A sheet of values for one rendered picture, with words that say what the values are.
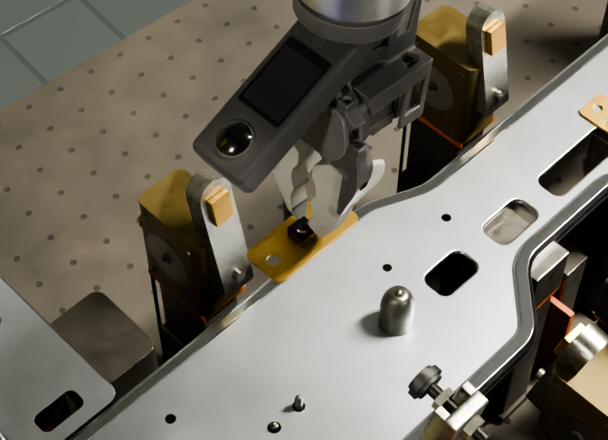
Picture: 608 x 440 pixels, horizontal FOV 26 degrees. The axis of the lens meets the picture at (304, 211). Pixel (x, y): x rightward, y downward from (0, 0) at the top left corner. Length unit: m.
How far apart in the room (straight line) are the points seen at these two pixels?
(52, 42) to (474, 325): 1.81
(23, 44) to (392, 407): 1.86
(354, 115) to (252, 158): 0.08
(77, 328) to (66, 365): 0.06
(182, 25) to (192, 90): 0.13
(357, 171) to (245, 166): 0.09
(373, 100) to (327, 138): 0.04
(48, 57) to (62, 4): 0.16
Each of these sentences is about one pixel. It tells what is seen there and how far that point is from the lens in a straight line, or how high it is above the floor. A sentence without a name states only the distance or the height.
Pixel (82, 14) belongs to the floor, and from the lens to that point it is 2.94.
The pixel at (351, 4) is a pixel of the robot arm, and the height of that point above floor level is 1.49.
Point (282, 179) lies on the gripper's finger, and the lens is 0.94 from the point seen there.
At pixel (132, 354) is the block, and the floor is 0.98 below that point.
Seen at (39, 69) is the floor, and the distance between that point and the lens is 2.84.
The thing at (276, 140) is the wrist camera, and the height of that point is 1.41.
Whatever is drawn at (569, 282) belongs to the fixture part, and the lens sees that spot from 1.45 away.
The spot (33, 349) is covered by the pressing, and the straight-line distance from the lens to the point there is 1.23.
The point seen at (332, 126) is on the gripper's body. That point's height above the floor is 1.39.
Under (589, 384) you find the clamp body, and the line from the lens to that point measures 1.13.
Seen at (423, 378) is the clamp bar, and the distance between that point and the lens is 0.94.
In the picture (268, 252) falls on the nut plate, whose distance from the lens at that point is 0.96.
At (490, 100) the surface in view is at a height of 1.00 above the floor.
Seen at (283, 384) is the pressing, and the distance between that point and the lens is 1.19.
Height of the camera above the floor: 2.03
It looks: 53 degrees down
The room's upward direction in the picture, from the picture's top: straight up
